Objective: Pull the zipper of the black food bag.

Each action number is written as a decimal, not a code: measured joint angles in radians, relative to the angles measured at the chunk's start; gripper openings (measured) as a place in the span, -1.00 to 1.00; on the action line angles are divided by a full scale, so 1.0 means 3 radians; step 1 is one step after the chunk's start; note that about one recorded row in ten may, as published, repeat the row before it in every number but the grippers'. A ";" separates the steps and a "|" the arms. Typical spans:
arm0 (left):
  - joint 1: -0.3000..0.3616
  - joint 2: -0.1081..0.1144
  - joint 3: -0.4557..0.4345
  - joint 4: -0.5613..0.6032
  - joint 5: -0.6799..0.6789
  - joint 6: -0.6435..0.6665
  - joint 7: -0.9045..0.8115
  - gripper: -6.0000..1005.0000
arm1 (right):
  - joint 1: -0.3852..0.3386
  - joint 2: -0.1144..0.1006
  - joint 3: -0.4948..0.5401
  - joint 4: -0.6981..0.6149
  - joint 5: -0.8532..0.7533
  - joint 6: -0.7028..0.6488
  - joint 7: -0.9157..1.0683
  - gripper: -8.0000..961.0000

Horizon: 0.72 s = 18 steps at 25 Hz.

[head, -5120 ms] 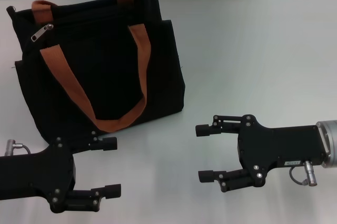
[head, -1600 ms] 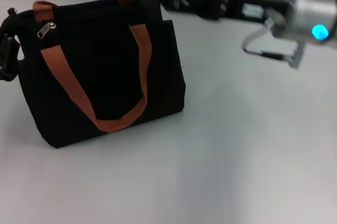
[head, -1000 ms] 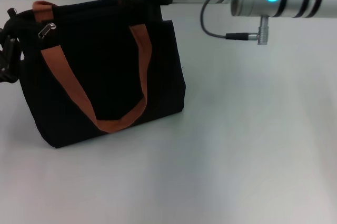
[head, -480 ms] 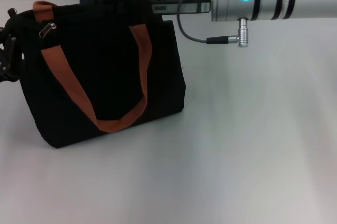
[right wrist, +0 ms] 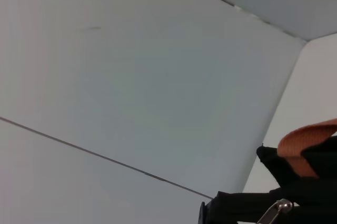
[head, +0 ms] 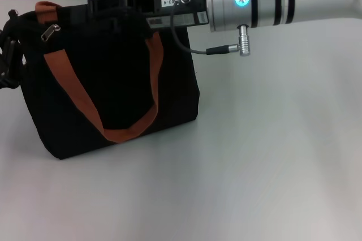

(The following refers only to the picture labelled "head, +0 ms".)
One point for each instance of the silver zipper pull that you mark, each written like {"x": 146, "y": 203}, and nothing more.
{"x": 49, "y": 33}

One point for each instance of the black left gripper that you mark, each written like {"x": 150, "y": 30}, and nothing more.
{"x": 2, "y": 62}

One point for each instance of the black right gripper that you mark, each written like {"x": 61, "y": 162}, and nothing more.
{"x": 169, "y": 12}

